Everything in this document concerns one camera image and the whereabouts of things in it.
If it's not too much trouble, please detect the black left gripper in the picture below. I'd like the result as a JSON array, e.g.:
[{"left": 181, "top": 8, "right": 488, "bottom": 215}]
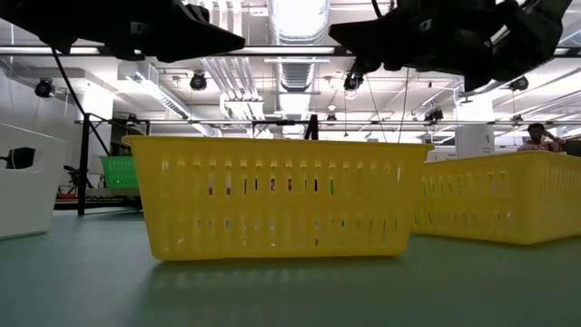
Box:
[{"left": 67, "top": 0, "right": 247, "bottom": 64}]

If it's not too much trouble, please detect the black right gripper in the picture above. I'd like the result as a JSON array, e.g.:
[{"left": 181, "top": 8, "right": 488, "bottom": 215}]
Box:
[{"left": 329, "top": 0, "right": 506, "bottom": 93}]

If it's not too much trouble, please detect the yellow slotted plastic basket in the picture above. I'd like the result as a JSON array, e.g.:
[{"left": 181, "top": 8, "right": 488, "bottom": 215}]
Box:
[
  {"left": 121, "top": 134, "right": 436, "bottom": 263},
  {"left": 413, "top": 150, "right": 581, "bottom": 247}
]

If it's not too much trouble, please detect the green slotted plastic basket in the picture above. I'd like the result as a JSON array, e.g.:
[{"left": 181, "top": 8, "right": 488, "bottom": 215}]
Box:
[{"left": 100, "top": 155, "right": 140, "bottom": 191}]

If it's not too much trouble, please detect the white plastic storage bin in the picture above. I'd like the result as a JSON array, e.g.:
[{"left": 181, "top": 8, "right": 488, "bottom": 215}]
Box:
[{"left": 0, "top": 122, "right": 70, "bottom": 241}]

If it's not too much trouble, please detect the black ceiling spot lamp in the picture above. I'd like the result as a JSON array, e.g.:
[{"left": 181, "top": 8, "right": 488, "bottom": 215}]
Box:
[
  {"left": 342, "top": 71, "right": 366, "bottom": 93},
  {"left": 424, "top": 106, "right": 446, "bottom": 124},
  {"left": 189, "top": 70, "right": 209, "bottom": 92},
  {"left": 507, "top": 74, "right": 531, "bottom": 93},
  {"left": 34, "top": 76, "right": 55, "bottom": 100}
]

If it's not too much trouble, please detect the long ceiling light bar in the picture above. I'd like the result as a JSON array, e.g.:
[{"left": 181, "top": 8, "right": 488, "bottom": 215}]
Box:
[{"left": 0, "top": 44, "right": 581, "bottom": 57}]

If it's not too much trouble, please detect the white building pillar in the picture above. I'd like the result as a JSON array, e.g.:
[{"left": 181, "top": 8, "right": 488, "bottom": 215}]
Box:
[{"left": 455, "top": 97, "right": 497, "bottom": 159}]

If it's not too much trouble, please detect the person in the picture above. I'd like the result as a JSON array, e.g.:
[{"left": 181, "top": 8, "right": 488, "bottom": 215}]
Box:
[{"left": 516, "top": 122, "right": 568, "bottom": 154}]

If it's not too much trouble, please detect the green table mat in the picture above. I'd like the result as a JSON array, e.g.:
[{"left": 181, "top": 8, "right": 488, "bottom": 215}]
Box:
[{"left": 0, "top": 206, "right": 581, "bottom": 327}]

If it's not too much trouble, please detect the grey horizontal pipe rail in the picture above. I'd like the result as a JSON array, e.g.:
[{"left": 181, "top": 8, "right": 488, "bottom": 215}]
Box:
[{"left": 74, "top": 119, "right": 581, "bottom": 127}]

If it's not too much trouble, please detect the silver ventilation duct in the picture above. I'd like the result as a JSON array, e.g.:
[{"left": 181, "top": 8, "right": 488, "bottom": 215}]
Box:
[{"left": 266, "top": 0, "right": 331, "bottom": 120}]

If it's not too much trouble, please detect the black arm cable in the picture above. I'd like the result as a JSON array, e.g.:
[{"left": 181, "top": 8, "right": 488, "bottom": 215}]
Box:
[{"left": 49, "top": 45, "right": 113, "bottom": 158}]

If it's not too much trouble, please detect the wooden shelf with black frame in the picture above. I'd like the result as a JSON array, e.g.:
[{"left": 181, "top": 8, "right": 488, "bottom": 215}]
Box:
[{"left": 76, "top": 113, "right": 320, "bottom": 217}]

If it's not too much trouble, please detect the black aluminium rig frame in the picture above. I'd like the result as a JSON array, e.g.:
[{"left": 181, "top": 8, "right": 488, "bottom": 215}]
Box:
[{"left": 53, "top": 198, "right": 143, "bottom": 213}]

